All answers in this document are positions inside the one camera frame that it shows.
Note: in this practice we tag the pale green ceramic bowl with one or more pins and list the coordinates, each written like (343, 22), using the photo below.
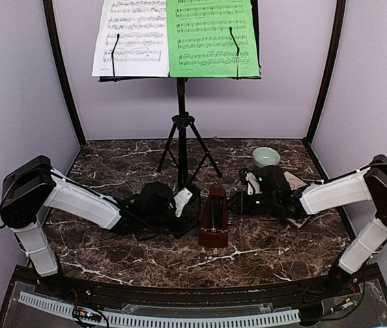
(265, 156)

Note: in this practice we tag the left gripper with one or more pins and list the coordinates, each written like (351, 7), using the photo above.
(188, 218)

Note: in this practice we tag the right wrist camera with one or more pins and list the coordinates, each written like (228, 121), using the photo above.
(249, 179)

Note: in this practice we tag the white sheet music paper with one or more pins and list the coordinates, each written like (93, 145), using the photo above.
(132, 40)

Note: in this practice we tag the black front rail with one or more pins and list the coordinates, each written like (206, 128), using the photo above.
(304, 293)

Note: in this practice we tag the dark red wooden metronome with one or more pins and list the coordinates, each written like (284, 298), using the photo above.
(213, 231)

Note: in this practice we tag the green paper sheet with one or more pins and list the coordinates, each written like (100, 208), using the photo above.
(212, 39)

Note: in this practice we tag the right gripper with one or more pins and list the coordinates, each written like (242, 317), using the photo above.
(241, 208)

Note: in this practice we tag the white slotted cable duct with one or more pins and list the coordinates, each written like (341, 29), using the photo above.
(153, 316)

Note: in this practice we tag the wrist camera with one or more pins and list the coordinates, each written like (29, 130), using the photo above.
(182, 198)
(249, 179)

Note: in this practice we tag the left black frame post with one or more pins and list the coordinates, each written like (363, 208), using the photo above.
(61, 71)

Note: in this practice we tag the small circuit board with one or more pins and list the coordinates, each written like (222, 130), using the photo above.
(86, 316)

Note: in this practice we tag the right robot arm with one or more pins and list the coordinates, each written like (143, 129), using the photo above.
(268, 192)

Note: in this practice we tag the square floral plate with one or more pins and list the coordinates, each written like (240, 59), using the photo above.
(295, 183)

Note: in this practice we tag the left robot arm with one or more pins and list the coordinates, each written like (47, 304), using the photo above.
(38, 184)

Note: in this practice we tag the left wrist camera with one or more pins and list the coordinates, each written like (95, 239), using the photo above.
(182, 198)

